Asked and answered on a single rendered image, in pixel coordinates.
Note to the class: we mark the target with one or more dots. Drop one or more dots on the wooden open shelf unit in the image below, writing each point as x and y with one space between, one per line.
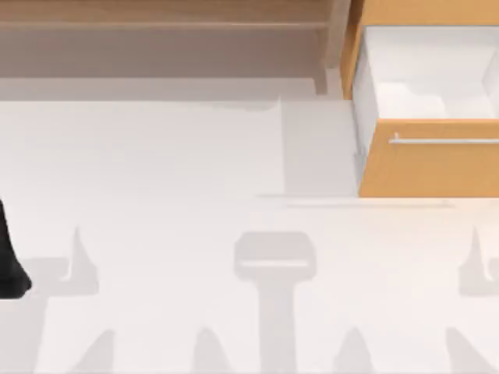
163 39

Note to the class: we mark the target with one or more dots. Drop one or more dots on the pale wooden drawer front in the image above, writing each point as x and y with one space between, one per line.
429 171

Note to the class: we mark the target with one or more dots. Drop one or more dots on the pulled-out drawer white inside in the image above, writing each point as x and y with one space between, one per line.
425 78

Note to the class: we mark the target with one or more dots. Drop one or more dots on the wooden cabinet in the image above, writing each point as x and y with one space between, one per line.
390 11

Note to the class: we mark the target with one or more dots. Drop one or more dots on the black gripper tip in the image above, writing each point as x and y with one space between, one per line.
11 269

